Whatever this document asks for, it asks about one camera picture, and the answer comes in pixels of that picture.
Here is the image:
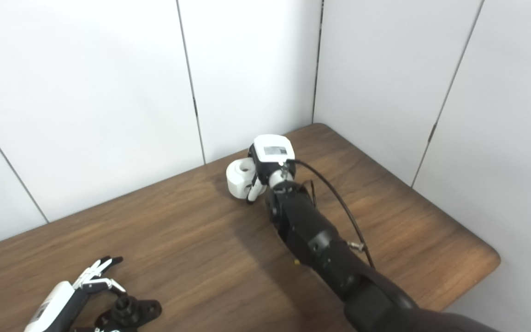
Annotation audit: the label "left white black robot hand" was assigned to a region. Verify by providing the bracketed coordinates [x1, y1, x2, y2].
[24, 256, 128, 332]

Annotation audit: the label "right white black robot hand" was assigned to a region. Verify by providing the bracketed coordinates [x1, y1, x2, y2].
[247, 134, 296, 204]

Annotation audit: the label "round white plastic piece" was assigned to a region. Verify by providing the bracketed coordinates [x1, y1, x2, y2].
[226, 158, 267, 200]

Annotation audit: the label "black flanged holder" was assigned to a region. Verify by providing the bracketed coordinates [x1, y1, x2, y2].
[94, 295, 162, 332]

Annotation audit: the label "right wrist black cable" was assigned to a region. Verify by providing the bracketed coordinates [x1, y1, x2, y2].
[286, 159, 377, 270]

